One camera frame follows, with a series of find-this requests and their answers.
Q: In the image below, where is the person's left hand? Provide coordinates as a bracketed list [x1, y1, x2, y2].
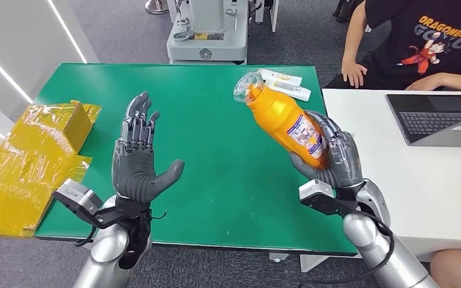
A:
[405, 73, 446, 91]

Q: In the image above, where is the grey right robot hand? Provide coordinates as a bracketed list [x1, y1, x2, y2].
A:
[289, 110, 364, 190]

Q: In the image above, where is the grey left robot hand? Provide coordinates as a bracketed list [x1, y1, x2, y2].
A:
[111, 91, 185, 203]

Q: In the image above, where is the person's right hand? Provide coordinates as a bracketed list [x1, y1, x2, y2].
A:
[341, 59, 369, 89]

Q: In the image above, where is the orange bottle with clear cap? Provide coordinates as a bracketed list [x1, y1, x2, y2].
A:
[233, 71, 331, 170]

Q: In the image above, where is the grey laptop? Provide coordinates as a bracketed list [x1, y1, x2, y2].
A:
[385, 93, 461, 149]

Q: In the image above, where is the person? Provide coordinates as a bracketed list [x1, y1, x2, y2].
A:
[324, 0, 461, 96]

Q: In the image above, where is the white desk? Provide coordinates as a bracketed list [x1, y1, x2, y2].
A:
[322, 88, 461, 263]

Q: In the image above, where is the white tube with grey print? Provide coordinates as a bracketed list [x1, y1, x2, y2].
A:
[264, 79, 312, 103]

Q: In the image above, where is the black chair base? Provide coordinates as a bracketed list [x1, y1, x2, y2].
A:
[331, 0, 358, 24]

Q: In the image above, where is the white tube with yellow print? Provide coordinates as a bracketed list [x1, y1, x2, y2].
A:
[257, 68, 303, 88]

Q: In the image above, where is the white furniture panel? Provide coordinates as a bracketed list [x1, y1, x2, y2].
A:
[254, 0, 280, 34]

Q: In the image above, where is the large white table foot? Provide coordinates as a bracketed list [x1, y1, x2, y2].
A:
[299, 254, 361, 274]

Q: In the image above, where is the yellow taped cardboard box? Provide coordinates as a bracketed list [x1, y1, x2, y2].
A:
[0, 100, 103, 238]

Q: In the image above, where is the white robot stand machine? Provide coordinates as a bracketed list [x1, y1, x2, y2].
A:
[166, 0, 250, 65]

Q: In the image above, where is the person's knee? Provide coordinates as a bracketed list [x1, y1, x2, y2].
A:
[429, 249, 461, 288]

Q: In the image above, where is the round silver stand base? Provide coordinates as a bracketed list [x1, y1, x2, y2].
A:
[145, 0, 170, 16]

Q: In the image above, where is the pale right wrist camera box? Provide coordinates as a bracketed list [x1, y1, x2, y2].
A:
[298, 179, 345, 217]

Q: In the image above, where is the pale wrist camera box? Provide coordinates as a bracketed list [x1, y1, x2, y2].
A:
[298, 179, 345, 217]
[52, 178, 104, 217]

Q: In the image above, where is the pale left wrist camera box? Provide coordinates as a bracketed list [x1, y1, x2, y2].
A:
[52, 178, 104, 217]

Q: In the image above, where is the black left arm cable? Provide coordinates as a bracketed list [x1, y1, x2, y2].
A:
[74, 226, 96, 248]

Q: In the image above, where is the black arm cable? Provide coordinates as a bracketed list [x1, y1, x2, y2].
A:
[74, 226, 96, 248]
[297, 209, 396, 288]

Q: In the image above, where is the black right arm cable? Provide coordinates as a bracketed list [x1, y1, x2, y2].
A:
[297, 209, 396, 288]

